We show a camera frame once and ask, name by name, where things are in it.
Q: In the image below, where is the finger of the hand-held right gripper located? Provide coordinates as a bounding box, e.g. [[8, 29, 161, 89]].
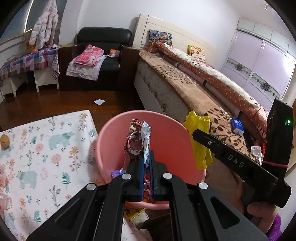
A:
[[193, 128, 278, 187]]

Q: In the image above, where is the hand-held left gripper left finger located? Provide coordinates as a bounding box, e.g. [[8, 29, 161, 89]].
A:
[[26, 151, 145, 241]]

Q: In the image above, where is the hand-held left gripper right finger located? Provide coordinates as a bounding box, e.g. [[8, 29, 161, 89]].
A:
[[149, 150, 269, 241]]

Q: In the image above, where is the red foil wrapper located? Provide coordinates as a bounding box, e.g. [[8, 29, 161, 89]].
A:
[[124, 119, 152, 172]]

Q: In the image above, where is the yellow plastic bag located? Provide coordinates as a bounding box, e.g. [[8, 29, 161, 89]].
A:
[[184, 111, 214, 171]]

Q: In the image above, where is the pink plastic bucket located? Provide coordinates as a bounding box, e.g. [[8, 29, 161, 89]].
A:
[[95, 110, 207, 210]]

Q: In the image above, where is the person's right forearm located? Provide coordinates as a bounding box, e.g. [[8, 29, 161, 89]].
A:
[[266, 213, 284, 238]]

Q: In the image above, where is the person's right hand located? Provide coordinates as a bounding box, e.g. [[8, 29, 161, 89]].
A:
[[236, 182, 278, 232]]

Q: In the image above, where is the clear plastic wrapper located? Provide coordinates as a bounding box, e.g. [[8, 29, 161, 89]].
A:
[[251, 146, 263, 163]]

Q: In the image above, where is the blue tissue pack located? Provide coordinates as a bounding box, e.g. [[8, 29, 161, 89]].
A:
[[231, 117, 245, 135]]

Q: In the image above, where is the bed with brown cover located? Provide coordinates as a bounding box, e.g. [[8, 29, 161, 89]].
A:
[[139, 50, 266, 183]]

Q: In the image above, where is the orange dotted quilt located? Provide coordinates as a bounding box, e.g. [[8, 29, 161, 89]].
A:
[[148, 43, 275, 139]]

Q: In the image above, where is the lilac sliding-door wardrobe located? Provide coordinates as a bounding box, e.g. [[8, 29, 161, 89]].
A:
[[220, 17, 296, 112]]

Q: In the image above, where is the floral bear tablecloth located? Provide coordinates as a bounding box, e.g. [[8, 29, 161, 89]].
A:
[[0, 110, 111, 241]]

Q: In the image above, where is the yellow floral pillow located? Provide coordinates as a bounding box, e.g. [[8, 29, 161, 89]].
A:
[[187, 45, 206, 62]]

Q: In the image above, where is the white printed cloth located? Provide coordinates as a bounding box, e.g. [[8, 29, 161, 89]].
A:
[[66, 56, 107, 81]]

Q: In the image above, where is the pink printed blanket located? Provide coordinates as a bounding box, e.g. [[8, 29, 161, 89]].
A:
[[73, 44, 104, 67]]

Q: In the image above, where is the white wooden bed headboard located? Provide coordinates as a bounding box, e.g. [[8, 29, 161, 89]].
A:
[[131, 14, 240, 70]]

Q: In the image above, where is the white wooden table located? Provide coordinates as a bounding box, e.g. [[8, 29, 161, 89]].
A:
[[0, 67, 60, 98]]

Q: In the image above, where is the colourful cartoon pillow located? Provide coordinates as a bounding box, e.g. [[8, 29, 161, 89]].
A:
[[148, 29, 173, 52]]

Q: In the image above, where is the walnut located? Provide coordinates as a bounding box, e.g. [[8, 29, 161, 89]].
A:
[[0, 135, 11, 148]]

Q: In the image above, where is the black leather armchair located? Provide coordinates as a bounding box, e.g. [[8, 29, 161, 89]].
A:
[[58, 27, 140, 91]]

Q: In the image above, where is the checked tablecloth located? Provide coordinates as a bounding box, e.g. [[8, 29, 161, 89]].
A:
[[0, 49, 60, 80]]

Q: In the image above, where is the pastel puffy jacket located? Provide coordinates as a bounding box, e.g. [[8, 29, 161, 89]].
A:
[[29, 0, 59, 49]]

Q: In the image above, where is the frosted glass window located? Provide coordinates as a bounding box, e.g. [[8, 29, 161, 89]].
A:
[[0, 0, 50, 44]]

